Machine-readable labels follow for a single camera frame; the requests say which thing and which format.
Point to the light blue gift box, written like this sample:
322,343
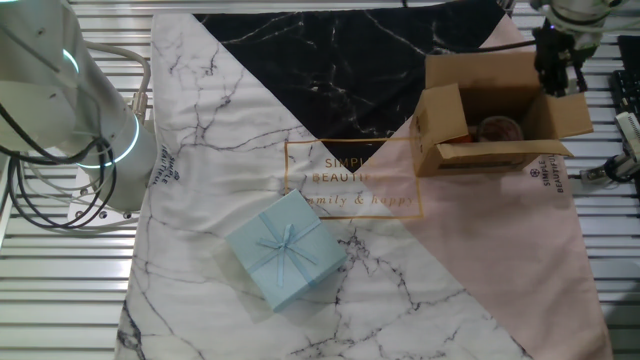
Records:
285,250

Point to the black keyboard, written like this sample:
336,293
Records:
627,90

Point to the small silver camera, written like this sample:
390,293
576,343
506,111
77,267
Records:
631,131

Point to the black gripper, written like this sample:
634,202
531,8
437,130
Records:
555,50

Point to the marble pattern tablecloth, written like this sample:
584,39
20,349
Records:
225,150

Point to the brown cardboard box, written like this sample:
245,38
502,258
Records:
490,70

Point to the small orange basketball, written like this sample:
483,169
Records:
462,140

